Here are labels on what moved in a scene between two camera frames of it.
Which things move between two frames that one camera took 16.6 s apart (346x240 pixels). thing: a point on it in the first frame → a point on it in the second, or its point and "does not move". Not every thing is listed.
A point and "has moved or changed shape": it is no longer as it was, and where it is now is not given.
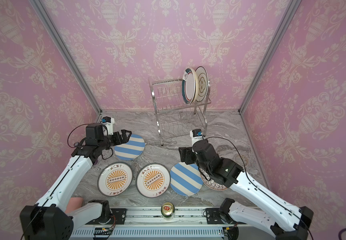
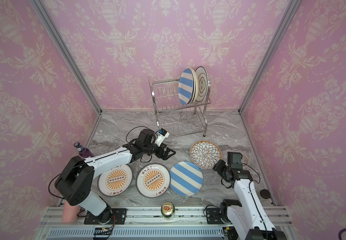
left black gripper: [124, 139] → [165, 156]
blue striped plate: [131, 149] has moved or changed shape
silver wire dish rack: [175, 117] does not move
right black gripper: [188, 154] → [220, 167]
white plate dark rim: [203, 83] does not move
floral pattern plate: [209, 182] has moved or changed shape
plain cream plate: [197, 85] does not move
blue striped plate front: [185, 179] does not move
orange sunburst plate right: [153, 180] does not move
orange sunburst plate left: [115, 179] does not move
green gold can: [167, 210] does not move
